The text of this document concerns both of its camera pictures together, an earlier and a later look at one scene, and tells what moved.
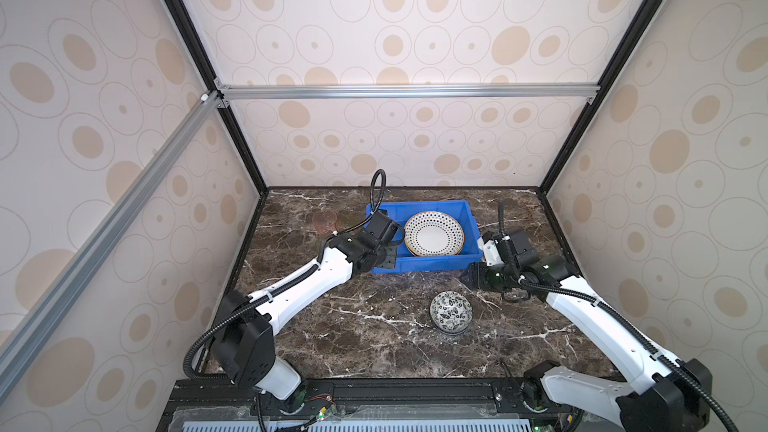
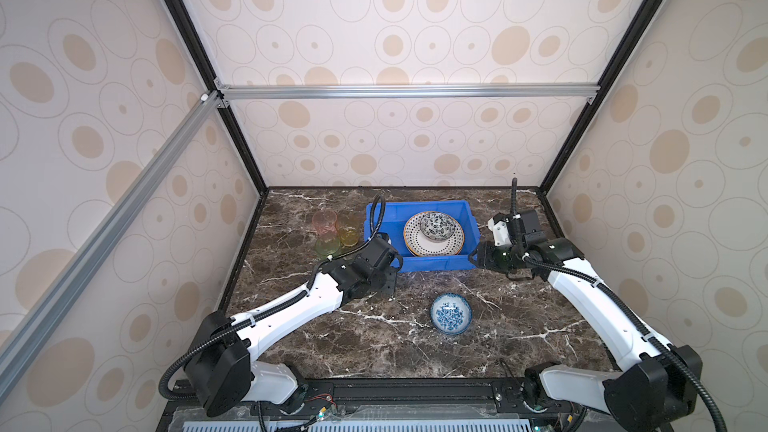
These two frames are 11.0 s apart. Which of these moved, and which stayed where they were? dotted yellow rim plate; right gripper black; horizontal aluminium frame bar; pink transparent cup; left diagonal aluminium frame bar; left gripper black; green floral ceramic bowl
Moved: right gripper black; green floral ceramic bowl; left gripper black
Stayed: pink transparent cup; horizontal aluminium frame bar; dotted yellow rim plate; left diagonal aluminium frame bar
